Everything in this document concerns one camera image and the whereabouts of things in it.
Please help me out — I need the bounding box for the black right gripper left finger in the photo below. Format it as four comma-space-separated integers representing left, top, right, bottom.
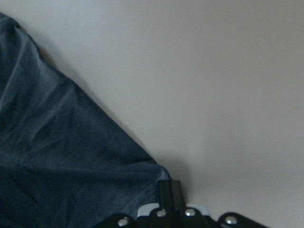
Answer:
158, 180, 173, 209

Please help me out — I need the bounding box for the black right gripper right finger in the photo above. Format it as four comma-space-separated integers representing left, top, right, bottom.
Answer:
171, 180, 186, 209

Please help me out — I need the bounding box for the black graphic t-shirt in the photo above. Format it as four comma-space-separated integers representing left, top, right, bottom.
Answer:
0, 14, 170, 228

